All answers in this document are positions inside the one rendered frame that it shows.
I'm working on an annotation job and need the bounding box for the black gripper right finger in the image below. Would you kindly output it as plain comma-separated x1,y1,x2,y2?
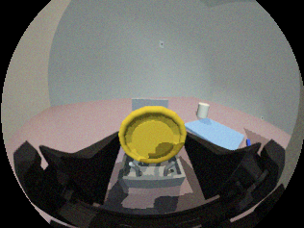
184,132,261,200

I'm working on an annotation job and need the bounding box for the light blue flat mat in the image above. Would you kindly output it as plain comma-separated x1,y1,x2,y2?
184,117,244,151

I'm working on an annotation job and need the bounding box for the yellow plate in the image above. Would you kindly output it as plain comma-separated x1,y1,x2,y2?
118,107,187,164

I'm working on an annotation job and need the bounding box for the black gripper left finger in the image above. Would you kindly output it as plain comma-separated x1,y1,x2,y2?
38,132,120,204

